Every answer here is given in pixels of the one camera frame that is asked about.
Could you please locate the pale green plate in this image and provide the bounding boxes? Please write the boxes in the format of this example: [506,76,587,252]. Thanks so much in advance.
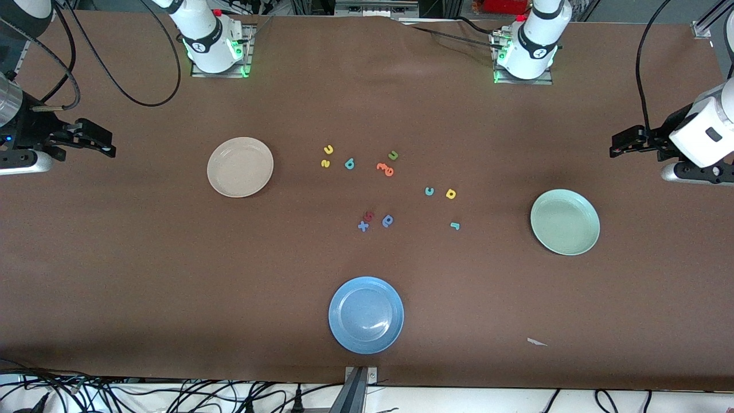
[530,189,600,256]

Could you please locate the beige brown plate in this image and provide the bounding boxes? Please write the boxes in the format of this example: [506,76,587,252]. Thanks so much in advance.
[207,137,274,198]

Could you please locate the red box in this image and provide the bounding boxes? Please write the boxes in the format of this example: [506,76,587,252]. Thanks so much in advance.
[482,0,529,15]

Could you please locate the grey power strip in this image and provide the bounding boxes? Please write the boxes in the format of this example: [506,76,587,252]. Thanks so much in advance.
[335,0,419,18]

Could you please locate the blue plate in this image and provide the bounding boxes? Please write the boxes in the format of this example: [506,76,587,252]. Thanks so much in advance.
[328,276,405,354]

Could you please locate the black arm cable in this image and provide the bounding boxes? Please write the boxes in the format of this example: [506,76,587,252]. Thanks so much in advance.
[69,0,182,107]
[32,5,81,111]
[635,0,673,134]

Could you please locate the aluminium table frame rail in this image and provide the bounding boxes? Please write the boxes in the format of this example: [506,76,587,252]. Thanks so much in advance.
[9,39,30,80]

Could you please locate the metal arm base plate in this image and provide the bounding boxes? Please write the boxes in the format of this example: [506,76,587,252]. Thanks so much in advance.
[190,24,254,79]
[492,32,554,86]

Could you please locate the aluminium corner bracket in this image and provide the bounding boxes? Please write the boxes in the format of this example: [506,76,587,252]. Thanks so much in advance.
[691,0,724,38]

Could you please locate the black cable on table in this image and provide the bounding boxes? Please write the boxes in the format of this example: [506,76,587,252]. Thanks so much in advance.
[410,16,501,51]

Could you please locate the tangled black floor cables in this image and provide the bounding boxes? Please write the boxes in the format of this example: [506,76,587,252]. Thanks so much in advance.
[0,359,345,413]

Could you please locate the grey metal camera post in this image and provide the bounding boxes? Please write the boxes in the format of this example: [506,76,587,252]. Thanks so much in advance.
[330,366,379,413]

